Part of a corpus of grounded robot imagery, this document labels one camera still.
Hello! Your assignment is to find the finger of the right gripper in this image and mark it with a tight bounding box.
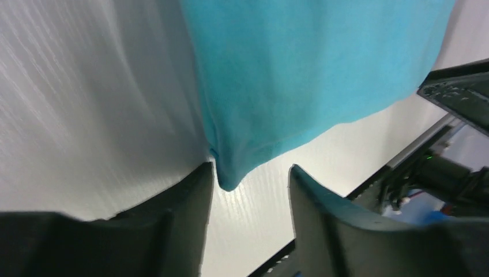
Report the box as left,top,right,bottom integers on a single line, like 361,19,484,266
417,58,488,136

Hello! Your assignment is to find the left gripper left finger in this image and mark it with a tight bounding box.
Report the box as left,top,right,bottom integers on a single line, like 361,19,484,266
1,162,213,276

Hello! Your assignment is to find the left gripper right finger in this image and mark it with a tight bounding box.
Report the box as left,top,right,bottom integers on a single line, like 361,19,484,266
289,166,488,276

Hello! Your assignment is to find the turquoise t shirt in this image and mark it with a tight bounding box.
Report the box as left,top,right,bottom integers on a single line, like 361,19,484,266
180,1,455,191

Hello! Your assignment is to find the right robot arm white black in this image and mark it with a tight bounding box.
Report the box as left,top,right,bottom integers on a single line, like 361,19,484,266
378,59,488,211

